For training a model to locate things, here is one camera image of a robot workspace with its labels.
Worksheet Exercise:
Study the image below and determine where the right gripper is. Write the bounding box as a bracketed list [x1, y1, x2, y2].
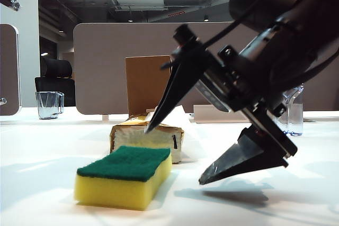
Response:
[144, 22, 318, 186]

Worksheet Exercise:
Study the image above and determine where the yellow sponge with green scourer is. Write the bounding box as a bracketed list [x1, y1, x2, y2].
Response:
[73, 145, 173, 211]

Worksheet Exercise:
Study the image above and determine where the clear Ganten water bottle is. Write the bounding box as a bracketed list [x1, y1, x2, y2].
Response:
[280, 83, 305, 137]

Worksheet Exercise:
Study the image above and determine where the white tissue sheet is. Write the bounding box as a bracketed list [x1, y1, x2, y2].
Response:
[147, 105, 203, 162]

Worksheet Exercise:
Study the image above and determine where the narrow brown desk divider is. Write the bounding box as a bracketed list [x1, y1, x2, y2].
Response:
[0, 24, 22, 117]

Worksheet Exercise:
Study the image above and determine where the brown cardboard box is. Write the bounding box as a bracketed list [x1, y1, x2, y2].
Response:
[124, 55, 176, 117]

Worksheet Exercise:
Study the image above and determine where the gold wrapped tissue pack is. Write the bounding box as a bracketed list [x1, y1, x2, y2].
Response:
[110, 114, 185, 164]

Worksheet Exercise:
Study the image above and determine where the black office chair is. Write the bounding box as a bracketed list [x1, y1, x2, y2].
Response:
[34, 57, 76, 107]

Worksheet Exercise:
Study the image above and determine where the wide brown desk divider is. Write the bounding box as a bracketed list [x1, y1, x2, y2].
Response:
[73, 21, 339, 117]

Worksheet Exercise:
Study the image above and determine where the clear glass mug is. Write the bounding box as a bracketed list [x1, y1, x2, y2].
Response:
[35, 91, 65, 120]

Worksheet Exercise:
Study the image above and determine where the beige metal cable tray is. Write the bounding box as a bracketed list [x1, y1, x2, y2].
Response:
[193, 104, 256, 124]

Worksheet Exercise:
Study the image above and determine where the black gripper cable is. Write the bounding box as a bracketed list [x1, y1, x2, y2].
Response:
[204, 0, 282, 47]

